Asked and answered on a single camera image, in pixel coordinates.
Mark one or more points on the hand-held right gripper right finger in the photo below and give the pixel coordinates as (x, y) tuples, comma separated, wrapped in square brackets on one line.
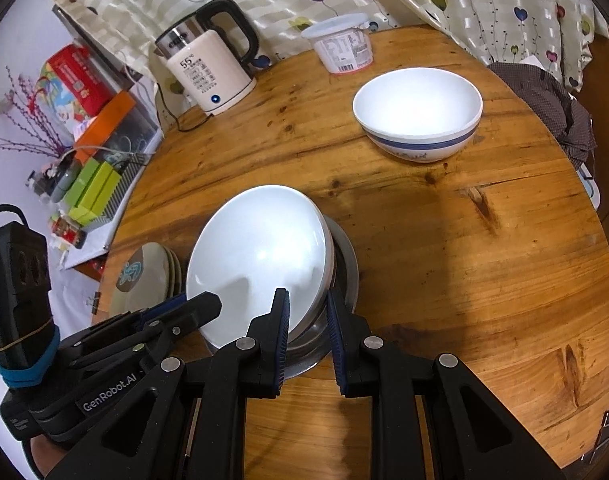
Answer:
[(334, 340)]

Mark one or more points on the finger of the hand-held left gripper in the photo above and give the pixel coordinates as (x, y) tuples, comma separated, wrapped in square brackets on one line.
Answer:
[(124, 335), (194, 307)]

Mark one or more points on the orange-lidded clear storage box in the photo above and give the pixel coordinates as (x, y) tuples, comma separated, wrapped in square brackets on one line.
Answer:
[(107, 120)]

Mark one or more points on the white plastic tub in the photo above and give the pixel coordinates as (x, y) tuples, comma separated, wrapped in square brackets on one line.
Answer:
[(342, 45)]

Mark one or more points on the purple decorative branches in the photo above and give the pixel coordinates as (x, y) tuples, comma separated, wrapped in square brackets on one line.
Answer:
[(34, 125)]

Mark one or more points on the black binder clip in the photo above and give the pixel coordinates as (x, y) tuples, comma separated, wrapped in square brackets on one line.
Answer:
[(95, 304)]

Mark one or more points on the chevron patterned box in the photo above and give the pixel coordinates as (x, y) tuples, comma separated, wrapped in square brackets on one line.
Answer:
[(127, 180)]

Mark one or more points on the grey-green fish print plate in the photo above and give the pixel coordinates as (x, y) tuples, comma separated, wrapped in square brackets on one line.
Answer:
[(172, 272), (180, 275), (134, 280)]

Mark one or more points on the stainless steel bowl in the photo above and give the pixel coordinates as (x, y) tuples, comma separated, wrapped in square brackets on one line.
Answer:
[(347, 270)]

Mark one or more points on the person's left forearm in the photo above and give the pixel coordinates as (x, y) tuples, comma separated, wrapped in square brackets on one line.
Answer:
[(47, 457)]

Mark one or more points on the red packet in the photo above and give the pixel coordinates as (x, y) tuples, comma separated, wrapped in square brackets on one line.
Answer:
[(79, 80)]

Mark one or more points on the red label jar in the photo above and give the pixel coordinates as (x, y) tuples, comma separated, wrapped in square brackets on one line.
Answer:
[(69, 232)]

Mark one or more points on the cream electric kettle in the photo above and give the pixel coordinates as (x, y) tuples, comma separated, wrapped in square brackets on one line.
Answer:
[(209, 70)]

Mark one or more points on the grey oval device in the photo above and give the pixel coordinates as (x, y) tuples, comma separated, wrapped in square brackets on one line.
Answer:
[(64, 182)]

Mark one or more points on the small white blue-striped bowl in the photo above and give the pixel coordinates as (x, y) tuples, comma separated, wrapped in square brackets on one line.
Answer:
[(254, 255)]

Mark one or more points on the dark checkered garment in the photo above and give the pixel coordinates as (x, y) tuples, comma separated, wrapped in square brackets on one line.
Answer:
[(549, 105)]

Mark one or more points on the cartoon printed bag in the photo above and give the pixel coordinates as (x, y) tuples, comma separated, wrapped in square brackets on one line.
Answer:
[(59, 102)]

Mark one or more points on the large white blue-striped bowl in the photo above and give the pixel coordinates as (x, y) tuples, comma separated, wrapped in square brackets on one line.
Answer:
[(417, 105)]

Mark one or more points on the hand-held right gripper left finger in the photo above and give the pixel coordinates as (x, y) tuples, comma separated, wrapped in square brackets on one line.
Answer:
[(283, 330)]

